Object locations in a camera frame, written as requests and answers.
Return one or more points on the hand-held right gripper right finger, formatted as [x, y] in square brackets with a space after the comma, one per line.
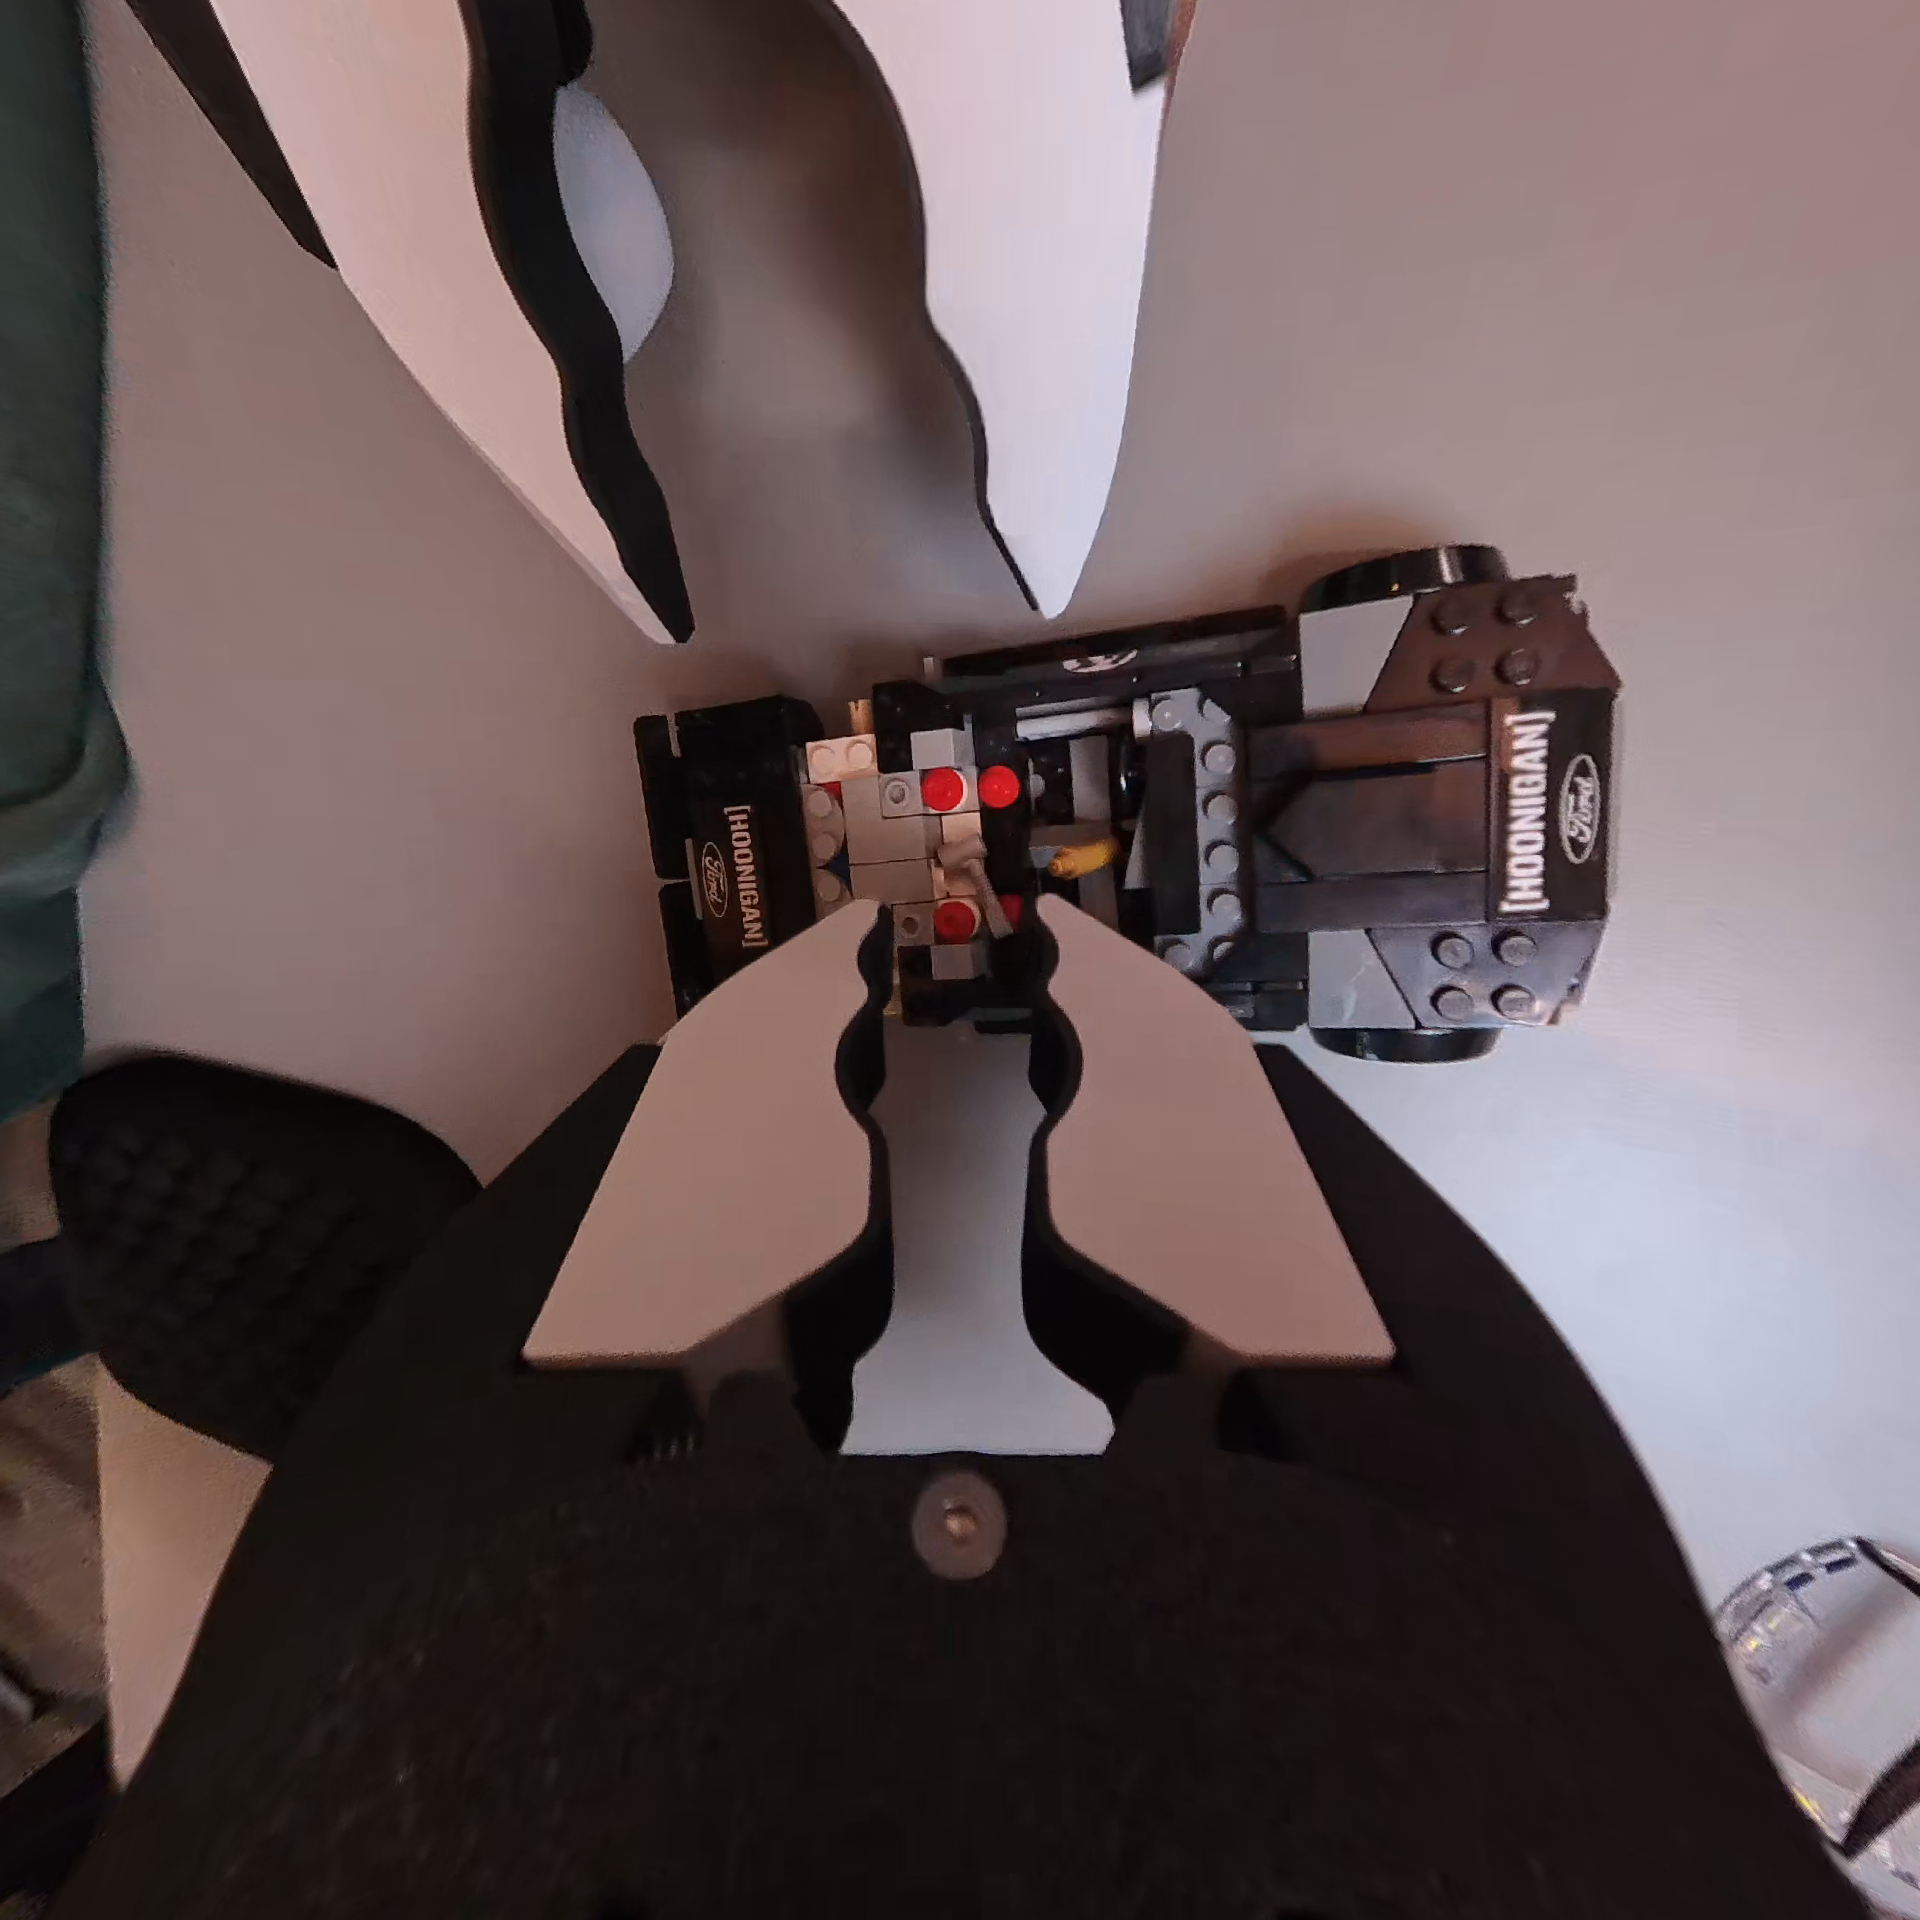
[1218, 1186]

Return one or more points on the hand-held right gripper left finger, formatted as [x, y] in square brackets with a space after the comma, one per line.
[709, 1186]

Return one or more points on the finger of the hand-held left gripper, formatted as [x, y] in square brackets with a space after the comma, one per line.
[1034, 208]
[422, 181]

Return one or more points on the black lego car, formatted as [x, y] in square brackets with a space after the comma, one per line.
[1353, 813]

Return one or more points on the clear lego windshield piece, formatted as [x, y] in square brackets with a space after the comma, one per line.
[1820, 1681]

